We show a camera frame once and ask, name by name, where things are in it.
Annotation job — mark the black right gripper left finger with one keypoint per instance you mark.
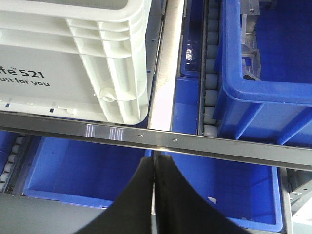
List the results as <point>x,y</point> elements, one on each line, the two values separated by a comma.
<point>130,213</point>

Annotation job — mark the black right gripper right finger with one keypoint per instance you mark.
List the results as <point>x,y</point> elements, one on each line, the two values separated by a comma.
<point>180,209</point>

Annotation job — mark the white plastic tote bin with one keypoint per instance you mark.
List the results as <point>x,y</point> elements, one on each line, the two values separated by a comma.
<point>78,59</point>

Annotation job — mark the right shelf lower blue bin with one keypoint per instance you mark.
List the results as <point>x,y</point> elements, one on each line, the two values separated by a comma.
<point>248,194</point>

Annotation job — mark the shelf blue bin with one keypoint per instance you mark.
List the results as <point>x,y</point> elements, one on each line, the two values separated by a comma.
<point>248,194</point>
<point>278,108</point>

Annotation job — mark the right shelf roller track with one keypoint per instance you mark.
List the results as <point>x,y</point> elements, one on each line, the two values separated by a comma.
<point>209,78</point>

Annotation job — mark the clear acrylic parts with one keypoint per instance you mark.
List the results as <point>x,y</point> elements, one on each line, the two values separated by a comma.
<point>251,61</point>

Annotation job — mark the right shelf front rail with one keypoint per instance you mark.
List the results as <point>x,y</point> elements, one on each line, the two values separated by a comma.
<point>234,150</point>

